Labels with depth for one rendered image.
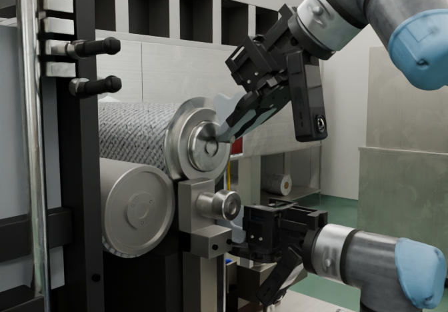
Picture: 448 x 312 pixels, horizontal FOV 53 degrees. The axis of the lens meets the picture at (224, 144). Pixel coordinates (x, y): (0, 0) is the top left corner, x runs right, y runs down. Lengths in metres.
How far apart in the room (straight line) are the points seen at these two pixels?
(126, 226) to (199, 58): 0.63
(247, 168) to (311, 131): 1.06
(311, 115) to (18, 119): 0.33
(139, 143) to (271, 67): 0.24
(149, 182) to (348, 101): 4.97
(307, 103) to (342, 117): 4.99
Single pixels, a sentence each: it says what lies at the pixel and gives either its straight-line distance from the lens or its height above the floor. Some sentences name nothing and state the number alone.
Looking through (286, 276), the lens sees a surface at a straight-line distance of 0.68.
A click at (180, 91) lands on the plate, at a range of 1.10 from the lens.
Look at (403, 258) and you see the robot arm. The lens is 0.59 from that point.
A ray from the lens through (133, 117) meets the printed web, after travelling 0.72.
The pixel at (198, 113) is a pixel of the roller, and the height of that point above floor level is 1.30.
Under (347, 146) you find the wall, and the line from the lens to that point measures 5.55.
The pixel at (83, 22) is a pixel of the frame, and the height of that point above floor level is 1.39.
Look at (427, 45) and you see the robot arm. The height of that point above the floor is 1.37.
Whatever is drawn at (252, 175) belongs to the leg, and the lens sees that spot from 1.62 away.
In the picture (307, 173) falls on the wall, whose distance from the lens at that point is 5.85.
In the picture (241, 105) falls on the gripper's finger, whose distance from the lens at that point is 0.59.
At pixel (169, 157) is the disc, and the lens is 0.64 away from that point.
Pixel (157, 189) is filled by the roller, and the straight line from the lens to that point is 0.63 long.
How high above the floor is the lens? 1.33
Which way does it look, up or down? 7 degrees down
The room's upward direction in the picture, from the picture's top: straight up
